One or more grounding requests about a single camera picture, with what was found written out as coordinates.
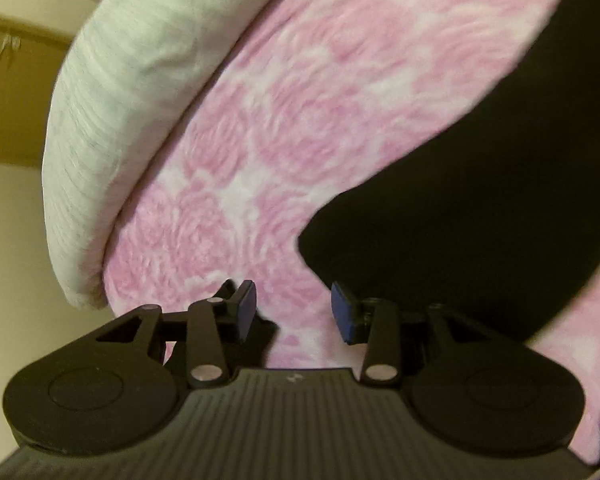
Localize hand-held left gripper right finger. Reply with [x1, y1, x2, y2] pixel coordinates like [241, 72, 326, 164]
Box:
[331, 281, 527, 387]

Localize black pants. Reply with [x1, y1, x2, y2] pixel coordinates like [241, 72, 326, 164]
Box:
[296, 0, 600, 346]

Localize white striped quilt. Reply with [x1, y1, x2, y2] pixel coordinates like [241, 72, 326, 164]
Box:
[41, 0, 326, 311]

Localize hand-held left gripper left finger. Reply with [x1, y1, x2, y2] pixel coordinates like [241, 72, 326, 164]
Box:
[96, 280, 257, 389]

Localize olive wooden door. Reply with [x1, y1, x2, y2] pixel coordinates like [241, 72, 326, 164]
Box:
[0, 10, 78, 168]

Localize pink rose print blanket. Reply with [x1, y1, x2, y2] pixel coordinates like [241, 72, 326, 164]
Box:
[102, 0, 600, 471]

